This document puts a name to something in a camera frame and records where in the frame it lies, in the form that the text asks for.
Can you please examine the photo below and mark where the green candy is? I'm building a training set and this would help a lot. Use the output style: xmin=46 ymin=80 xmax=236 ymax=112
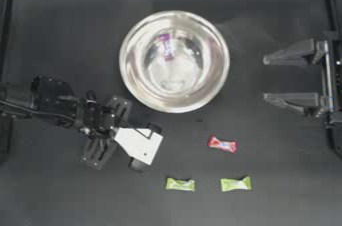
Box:
xmin=219 ymin=175 xmax=253 ymax=193
xmin=165 ymin=177 xmax=197 ymax=193

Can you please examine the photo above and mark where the red candy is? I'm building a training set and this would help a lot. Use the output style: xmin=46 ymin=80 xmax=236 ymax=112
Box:
xmin=207 ymin=135 xmax=240 ymax=155

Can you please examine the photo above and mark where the purple candy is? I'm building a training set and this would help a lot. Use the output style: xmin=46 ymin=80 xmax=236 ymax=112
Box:
xmin=159 ymin=34 xmax=177 ymax=63

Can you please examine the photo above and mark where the steel bowl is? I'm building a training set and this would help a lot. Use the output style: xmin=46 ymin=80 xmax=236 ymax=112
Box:
xmin=118 ymin=9 xmax=232 ymax=114

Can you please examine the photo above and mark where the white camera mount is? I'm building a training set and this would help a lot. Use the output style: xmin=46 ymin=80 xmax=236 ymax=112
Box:
xmin=113 ymin=126 xmax=165 ymax=167

